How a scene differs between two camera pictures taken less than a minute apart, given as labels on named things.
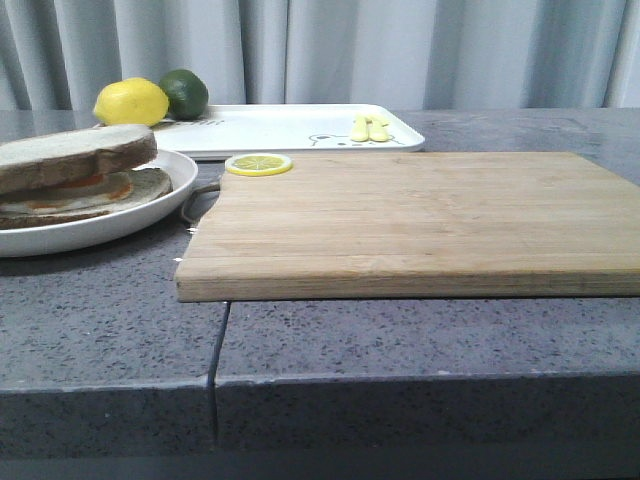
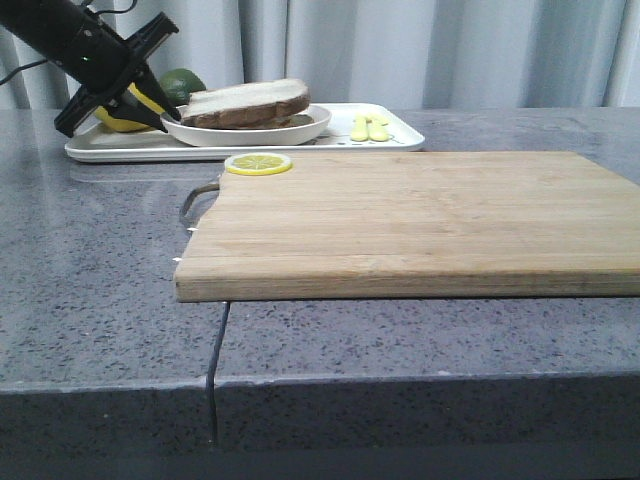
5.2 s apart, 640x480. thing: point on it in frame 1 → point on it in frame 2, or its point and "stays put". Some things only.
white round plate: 108,229 → 249,136
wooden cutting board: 394,226 stays put
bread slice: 65,158 → 243,102
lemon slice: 258,165 stays put
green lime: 188,95 stays put
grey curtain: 410,55 stays put
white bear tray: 280,129 → 352,127
